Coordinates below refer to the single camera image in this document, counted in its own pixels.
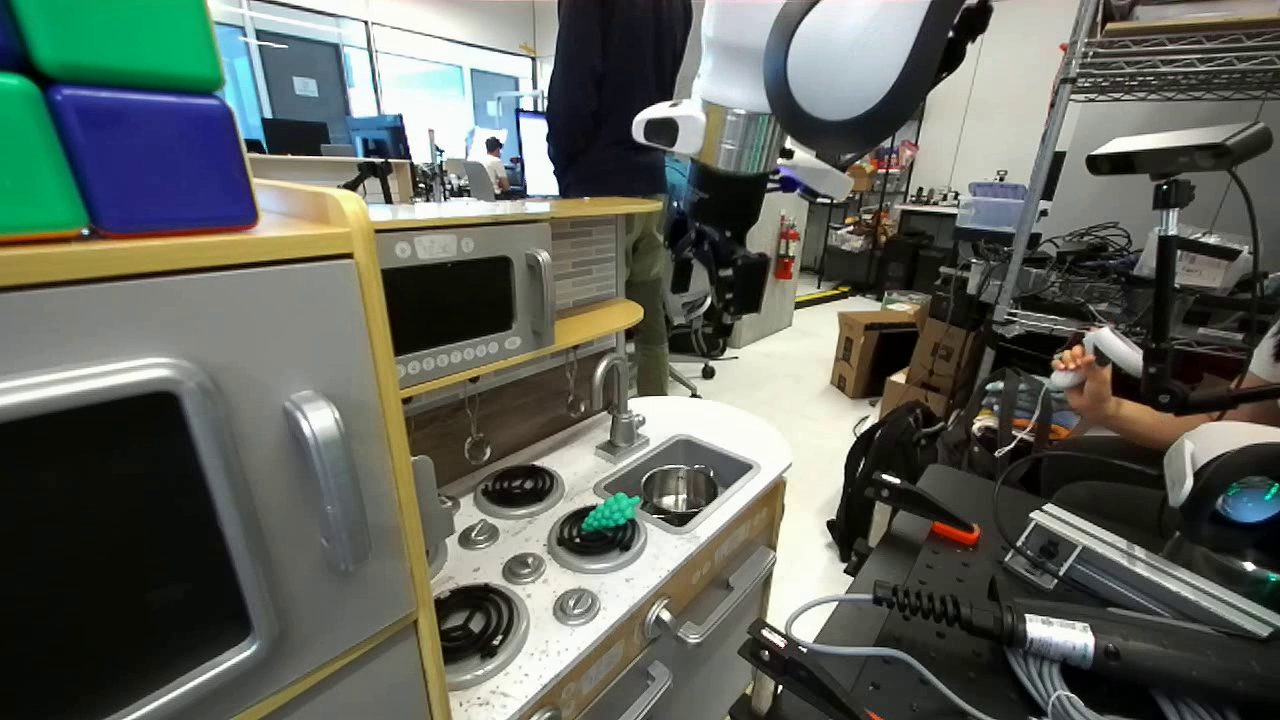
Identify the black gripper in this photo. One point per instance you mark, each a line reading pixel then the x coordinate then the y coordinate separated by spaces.
pixel 732 213

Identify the black clamp large orange grip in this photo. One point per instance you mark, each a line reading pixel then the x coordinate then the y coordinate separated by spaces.
pixel 923 514

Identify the operator hand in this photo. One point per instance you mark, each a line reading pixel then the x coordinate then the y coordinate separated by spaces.
pixel 1086 385

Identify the grey toy oven door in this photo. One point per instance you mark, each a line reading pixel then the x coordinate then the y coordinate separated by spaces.
pixel 627 694

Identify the green toy grapes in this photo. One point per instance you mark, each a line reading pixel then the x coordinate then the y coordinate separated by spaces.
pixel 609 514

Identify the long black tube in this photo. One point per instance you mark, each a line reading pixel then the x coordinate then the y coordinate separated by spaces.
pixel 1173 653

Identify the grey toy dishwasher door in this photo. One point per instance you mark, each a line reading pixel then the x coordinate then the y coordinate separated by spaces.
pixel 727 643

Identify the wooden toy play kitchen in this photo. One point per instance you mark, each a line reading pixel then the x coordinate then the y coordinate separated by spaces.
pixel 727 426

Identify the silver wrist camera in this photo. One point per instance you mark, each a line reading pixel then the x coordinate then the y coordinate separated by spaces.
pixel 672 126

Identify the grey toy sink basin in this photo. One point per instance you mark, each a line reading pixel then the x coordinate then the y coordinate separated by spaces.
pixel 727 464

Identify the colourful foam block cube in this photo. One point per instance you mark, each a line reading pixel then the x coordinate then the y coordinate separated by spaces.
pixel 146 155

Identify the grey toy microwave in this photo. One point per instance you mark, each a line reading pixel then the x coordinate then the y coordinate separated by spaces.
pixel 455 362

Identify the operator forearm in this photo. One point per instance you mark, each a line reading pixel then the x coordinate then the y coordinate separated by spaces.
pixel 1185 426

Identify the grey toy freezer door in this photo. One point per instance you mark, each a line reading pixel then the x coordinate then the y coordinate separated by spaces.
pixel 264 332

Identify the large cardboard box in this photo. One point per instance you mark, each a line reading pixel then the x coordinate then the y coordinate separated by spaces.
pixel 946 352

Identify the silver toy faucet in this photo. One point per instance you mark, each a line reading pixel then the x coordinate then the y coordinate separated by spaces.
pixel 617 413

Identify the silver oven front knob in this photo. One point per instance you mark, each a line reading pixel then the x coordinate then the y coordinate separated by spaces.
pixel 661 617

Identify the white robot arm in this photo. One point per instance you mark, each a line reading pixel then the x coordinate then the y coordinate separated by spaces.
pixel 864 65

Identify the metal shelf rack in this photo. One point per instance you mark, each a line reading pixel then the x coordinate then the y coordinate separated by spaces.
pixel 1046 162

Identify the standing person olive trousers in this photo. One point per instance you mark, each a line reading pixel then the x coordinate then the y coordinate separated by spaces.
pixel 601 94

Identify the small steel pot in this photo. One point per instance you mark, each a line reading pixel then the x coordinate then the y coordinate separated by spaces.
pixel 678 490

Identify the white handheld controller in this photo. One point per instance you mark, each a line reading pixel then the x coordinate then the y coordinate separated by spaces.
pixel 1117 349

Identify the aluminium extrusion rail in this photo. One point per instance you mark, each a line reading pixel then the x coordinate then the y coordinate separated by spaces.
pixel 1104 563

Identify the small silver stove knob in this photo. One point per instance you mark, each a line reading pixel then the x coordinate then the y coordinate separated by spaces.
pixel 478 532
pixel 579 607
pixel 520 568

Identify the black toy stove burner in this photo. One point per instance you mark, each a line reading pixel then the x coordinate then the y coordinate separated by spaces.
pixel 518 490
pixel 478 629
pixel 575 547

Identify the red fire extinguisher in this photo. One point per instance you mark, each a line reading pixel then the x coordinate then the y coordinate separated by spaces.
pixel 789 250

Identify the black backpack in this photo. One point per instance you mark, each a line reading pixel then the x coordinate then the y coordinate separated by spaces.
pixel 880 464

